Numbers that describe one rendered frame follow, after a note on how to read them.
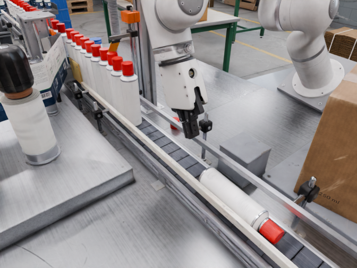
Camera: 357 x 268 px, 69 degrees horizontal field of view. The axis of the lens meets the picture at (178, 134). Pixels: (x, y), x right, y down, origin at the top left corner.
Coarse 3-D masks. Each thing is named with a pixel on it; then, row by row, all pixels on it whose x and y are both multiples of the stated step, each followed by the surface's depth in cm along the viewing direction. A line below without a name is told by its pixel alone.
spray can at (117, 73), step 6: (114, 60) 75; (120, 60) 76; (114, 66) 77; (120, 66) 77; (114, 72) 78; (120, 72) 77; (114, 78) 78; (114, 84) 79; (120, 84) 79; (114, 90) 81; (120, 90) 80; (114, 96) 83; (120, 96) 81; (120, 102) 82; (120, 108) 84
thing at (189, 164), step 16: (144, 128) 83; (144, 144) 76; (160, 144) 76; (176, 144) 76; (160, 160) 71; (176, 160) 71; (192, 160) 71; (176, 176) 66; (192, 192) 62; (288, 240) 51; (288, 256) 49; (304, 256) 49
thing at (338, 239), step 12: (156, 108) 77; (168, 120) 73; (204, 144) 63; (216, 156) 61; (240, 168) 56; (252, 180) 54; (276, 192) 51; (288, 204) 48; (300, 216) 47; (312, 216) 46; (324, 228) 44; (336, 240) 43; (348, 240) 42; (348, 252) 42
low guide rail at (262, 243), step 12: (84, 84) 102; (96, 96) 93; (120, 120) 83; (132, 132) 78; (168, 156) 66; (180, 168) 63; (192, 180) 60; (204, 192) 57; (216, 204) 55; (228, 216) 53; (240, 228) 51; (252, 228) 49; (252, 240) 49; (264, 240) 47; (264, 252) 48; (276, 252) 46; (288, 264) 44
